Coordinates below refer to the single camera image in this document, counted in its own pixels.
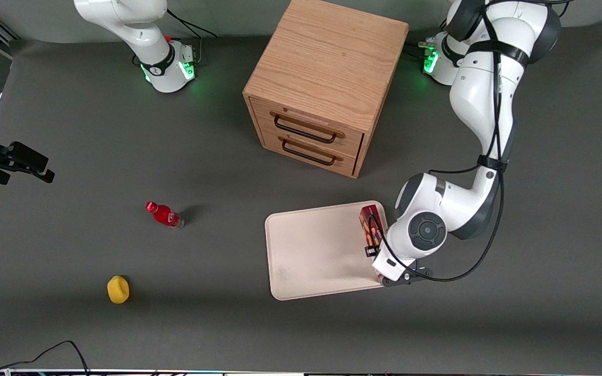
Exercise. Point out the red cookie box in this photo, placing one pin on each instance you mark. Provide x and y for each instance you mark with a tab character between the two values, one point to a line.
371	222

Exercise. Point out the cream plastic tray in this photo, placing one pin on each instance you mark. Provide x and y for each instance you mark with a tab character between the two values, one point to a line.
316	250

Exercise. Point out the red drink bottle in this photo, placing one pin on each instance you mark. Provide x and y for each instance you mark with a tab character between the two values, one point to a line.
165	214

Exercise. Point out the yellow lemon toy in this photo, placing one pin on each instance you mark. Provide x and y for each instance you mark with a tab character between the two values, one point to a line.
118	290

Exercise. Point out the wooden two-drawer cabinet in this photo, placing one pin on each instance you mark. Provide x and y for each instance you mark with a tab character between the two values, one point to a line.
327	62

